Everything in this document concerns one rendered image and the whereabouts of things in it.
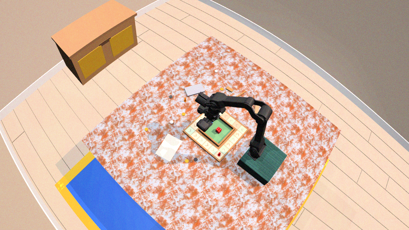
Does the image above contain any orange rectangular block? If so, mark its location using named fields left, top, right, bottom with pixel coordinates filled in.
left=226, top=86, right=234, bottom=92

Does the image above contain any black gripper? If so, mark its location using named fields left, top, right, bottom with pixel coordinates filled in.
left=196, top=110, right=220, bottom=132

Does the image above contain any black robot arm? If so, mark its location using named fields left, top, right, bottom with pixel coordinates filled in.
left=195, top=92, right=273, bottom=161

